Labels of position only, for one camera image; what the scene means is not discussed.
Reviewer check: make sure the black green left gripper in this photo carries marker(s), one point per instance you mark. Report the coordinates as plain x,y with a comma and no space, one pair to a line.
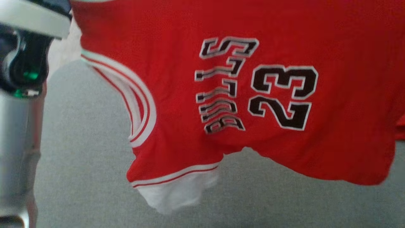
28,60

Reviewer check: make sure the red basketball jersey white trim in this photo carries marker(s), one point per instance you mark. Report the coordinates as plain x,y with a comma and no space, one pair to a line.
177,63

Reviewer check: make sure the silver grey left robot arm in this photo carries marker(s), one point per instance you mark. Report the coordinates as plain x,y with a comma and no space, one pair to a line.
15,152

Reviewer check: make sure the light grey fabric sofa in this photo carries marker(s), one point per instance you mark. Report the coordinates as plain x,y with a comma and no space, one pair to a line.
95,190

